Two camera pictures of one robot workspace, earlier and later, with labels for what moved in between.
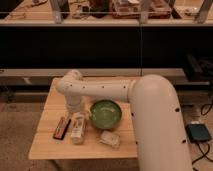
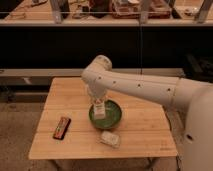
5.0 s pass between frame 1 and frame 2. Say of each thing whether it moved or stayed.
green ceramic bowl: stayed
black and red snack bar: stayed
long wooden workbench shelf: stayed
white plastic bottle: moved
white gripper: moved
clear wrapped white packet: stayed
